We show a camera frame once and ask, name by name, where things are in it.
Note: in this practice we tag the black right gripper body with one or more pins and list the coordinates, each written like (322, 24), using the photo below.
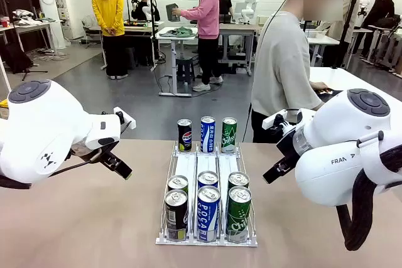
(287, 145)

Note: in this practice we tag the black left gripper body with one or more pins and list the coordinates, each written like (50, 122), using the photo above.
(91, 152)

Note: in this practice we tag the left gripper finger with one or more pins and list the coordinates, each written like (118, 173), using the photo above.
(123, 165)
(113, 169)

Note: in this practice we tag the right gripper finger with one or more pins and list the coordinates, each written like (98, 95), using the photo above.
(272, 176)
(279, 162)

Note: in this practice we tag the blue Pocari Sweat can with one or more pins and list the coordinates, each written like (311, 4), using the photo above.
(208, 214)
(208, 134)
(208, 178)

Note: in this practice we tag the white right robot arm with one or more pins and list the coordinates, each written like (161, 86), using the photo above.
(345, 117)

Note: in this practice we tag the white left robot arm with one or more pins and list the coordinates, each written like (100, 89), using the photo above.
(47, 117)

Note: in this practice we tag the person in grey sweater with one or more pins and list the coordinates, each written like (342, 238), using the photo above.
(282, 61)

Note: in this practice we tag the person in beige coat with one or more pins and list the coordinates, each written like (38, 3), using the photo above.
(348, 23)

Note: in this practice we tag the person in yellow hoodie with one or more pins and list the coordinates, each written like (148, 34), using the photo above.
(108, 7)

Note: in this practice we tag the person in pink hoodie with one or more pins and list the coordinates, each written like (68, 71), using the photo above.
(207, 13)

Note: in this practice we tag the person's right hand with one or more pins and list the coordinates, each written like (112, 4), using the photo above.
(319, 87)

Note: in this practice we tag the green Chilsung can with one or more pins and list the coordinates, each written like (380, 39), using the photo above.
(239, 214)
(238, 179)
(229, 136)

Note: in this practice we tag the black Pepsi can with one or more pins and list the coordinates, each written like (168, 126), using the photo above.
(184, 136)
(177, 182)
(176, 214)

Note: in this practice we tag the large white table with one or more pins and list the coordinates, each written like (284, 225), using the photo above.
(345, 79)

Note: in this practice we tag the yellow plastic crate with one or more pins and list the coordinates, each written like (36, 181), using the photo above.
(3, 103)

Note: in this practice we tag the long white background table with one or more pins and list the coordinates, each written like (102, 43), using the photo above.
(323, 41)

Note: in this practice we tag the black stool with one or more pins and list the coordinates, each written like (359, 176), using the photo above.
(185, 67)

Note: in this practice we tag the grey background desk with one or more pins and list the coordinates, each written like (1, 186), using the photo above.
(235, 29)

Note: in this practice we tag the dark background workbench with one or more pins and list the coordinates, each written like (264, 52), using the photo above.
(135, 29)

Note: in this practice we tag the cluttered white desk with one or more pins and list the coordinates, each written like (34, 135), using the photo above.
(28, 26)

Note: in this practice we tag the white height-adjustable desk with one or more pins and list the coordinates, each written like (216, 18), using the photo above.
(176, 34)

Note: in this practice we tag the green cloth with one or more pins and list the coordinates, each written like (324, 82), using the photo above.
(179, 32)

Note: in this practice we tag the white tower air conditioner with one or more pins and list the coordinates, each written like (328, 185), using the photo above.
(47, 4)

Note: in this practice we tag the small red container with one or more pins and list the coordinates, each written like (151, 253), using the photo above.
(4, 22)

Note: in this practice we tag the black bag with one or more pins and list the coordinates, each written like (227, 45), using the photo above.
(386, 21)

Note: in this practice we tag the grey green box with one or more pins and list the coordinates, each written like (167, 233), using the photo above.
(172, 12)

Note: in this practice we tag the woman in black clothes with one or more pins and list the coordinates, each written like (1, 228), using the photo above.
(380, 9)

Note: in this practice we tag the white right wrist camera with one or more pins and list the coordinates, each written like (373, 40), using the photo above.
(278, 120)

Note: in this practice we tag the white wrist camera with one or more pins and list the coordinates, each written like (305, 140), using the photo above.
(278, 120)
(125, 118)

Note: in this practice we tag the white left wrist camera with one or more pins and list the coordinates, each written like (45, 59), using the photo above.
(125, 118)

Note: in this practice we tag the black camera stand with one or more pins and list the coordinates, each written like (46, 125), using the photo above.
(154, 29)
(347, 29)

